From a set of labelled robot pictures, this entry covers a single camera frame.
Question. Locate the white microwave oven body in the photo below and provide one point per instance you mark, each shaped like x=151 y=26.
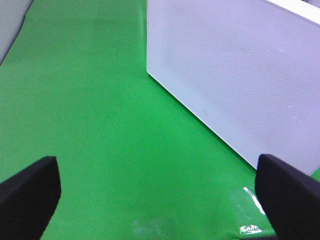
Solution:
x=307 y=9

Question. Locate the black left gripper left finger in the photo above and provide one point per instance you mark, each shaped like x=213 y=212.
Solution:
x=29 y=199

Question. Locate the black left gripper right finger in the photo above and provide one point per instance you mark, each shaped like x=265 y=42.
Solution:
x=289 y=198

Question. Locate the white microwave door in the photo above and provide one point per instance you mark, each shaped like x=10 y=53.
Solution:
x=248 y=69

